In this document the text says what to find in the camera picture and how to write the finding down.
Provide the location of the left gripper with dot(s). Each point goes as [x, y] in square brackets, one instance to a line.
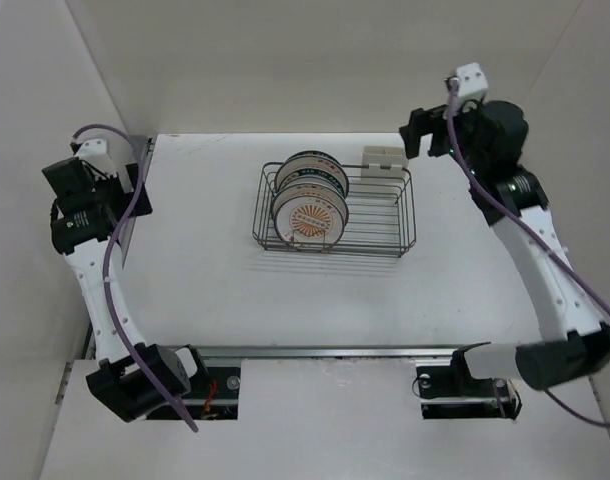
[126, 199]

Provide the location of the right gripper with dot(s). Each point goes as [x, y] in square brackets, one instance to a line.
[422, 121]

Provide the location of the wire dish rack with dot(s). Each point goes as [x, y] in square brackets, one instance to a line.
[381, 220]

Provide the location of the small orange sunburst plate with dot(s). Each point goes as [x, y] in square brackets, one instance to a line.
[309, 218]

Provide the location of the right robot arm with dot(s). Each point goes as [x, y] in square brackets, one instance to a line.
[486, 140]

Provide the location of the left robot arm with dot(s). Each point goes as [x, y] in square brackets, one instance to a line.
[134, 376]

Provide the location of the white cutlery holder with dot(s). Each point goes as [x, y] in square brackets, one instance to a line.
[383, 162]

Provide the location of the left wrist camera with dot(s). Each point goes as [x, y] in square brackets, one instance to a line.
[94, 151]

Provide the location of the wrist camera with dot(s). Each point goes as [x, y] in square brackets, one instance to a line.
[469, 82]
[94, 151]

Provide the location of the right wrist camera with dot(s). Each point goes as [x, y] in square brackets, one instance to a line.
[469, 82]

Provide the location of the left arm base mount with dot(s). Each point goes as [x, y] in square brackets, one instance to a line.
[215, 397]

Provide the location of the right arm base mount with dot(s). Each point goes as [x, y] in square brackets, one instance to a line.
[447, 390]

